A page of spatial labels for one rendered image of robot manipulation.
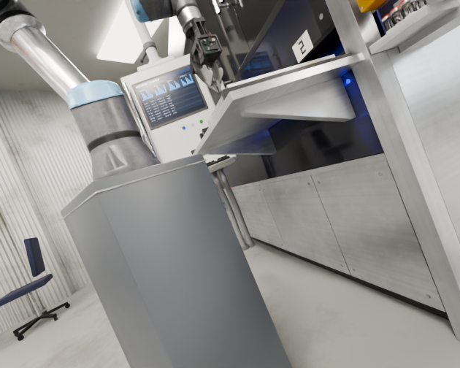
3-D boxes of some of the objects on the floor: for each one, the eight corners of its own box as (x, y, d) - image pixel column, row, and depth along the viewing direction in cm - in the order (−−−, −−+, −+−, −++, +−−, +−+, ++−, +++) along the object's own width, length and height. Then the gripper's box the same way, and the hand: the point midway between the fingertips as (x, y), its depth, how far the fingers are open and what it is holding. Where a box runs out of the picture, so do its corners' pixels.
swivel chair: (66, 304, 287) (36, 236, 284) (78, 307, 254) (44, 231, 251) (9, 337, 245) (-27, 260, 242) (15, 347, 212) (-27, 256, 209)
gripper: (183, 17, 66) (212, 85, 67) (211, 14, 69) (237, 79, 70) (179, 38, 74) (204, 98, 75) (204, 34, 77) (228, 93, 78)
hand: (216, 90), depth 75 cm, fingers closed
